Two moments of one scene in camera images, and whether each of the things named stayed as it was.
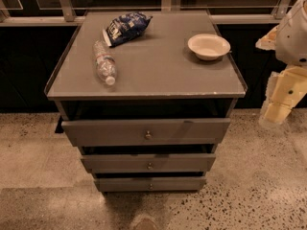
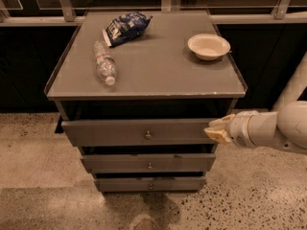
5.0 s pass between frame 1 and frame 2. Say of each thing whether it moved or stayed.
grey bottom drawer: stayed
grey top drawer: stayed
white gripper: moved
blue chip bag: stayed
